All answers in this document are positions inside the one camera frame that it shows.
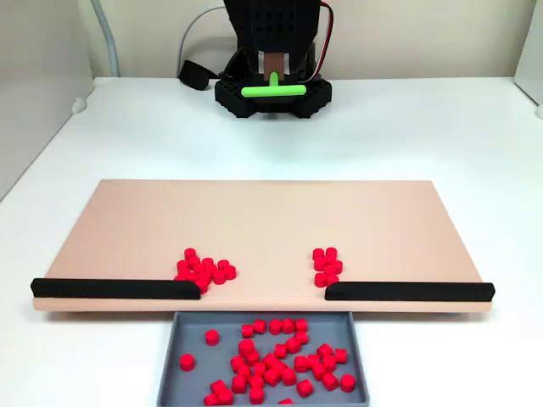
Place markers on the small white bracket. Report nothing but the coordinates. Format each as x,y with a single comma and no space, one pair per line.
539,111
79,105

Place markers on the green T-shaped pusher tool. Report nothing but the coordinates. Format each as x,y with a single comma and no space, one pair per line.
273,90

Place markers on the grey tray container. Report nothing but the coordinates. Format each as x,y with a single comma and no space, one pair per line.
199,381

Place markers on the pale grey pipe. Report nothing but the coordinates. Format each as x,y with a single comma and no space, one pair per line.
113,55

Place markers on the red cylindrical granule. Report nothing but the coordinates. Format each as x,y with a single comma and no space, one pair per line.
329,261
212,337
304,388
198,269
219,277
272,376
187,362
194,260
259,326
256,381
318,371
237,363
318,254
180,277
185,273
329,362
330,380
256,395
340,355
313,361
347,383
329,270
321,279
301,337
183,266
244,371
239,383
252,357
203,286
289,376
332,280
285,403
259,369
288,325
275,326
229,271
324,350
337,266
319,264
247,330
211,399
218,386
211,271
280,350
223,265
301,364
225,396
193,277
301,325
331,253
190,253
278,366
246,347
207,263
293,344
269,360
205,278

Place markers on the beige flat board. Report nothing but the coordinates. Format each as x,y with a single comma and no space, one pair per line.
271,220

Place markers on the blue board foot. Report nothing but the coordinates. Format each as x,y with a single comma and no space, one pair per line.
451,314

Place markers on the black foam rail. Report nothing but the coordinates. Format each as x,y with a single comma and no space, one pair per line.
110,289
407,291

